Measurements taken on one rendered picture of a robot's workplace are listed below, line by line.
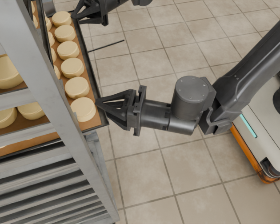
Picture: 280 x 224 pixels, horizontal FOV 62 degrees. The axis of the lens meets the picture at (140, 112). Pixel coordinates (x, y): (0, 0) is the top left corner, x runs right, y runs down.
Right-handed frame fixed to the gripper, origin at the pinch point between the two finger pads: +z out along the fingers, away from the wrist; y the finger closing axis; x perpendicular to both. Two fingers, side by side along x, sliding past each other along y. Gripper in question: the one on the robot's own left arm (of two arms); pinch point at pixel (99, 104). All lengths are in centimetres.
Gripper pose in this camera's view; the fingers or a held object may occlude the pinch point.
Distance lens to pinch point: 49.3
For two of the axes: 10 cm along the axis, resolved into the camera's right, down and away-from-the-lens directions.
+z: -9.8, -1.8, 0.9
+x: -2.0, 8.2, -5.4
